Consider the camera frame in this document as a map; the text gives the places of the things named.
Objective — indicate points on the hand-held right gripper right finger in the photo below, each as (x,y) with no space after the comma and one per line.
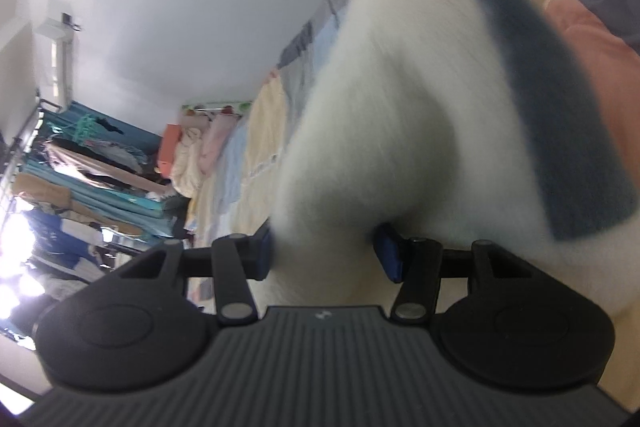
(390,254)

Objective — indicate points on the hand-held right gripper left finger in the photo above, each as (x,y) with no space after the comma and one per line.
(264,257)

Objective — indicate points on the cream sweater with blue stripes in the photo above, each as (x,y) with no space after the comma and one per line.
(400,107)

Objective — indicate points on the cream pillow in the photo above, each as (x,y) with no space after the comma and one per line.
(186,162)

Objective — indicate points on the pink pillow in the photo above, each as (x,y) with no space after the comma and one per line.
(215,139)

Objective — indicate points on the orange pillow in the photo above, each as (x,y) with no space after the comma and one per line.
(169,152)

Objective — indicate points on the printed headboard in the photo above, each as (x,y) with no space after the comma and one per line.
(215,107)

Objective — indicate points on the shelf of folded linens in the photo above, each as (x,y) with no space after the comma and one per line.
(90,187)

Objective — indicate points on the white air conditioner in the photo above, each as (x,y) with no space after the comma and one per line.
(55,52)

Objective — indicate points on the patchwork quilt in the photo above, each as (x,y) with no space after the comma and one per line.
(590,37)

